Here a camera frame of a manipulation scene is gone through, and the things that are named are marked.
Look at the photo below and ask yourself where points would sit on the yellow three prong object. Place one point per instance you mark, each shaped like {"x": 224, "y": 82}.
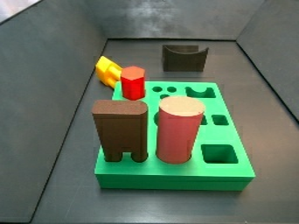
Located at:
{"x": 109, "y": 71}

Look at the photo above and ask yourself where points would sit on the black curved fixture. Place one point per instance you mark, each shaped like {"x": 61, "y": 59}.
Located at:
{"x": 184, "y": 58}

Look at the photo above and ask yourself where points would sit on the green insertion board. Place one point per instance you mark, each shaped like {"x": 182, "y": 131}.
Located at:
{"x": 220, "y": 165}

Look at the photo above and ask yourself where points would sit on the pink cylinder peg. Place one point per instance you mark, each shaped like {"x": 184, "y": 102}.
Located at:
{"x": 180, "y": 120}

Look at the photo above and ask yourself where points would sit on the brown two-legged block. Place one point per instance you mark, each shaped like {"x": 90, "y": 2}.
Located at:
{"x": 122, "y": 128}

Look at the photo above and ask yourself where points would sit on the red hexagonal peg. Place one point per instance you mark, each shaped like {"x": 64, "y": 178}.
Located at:
{"x": 133, "y": 78}

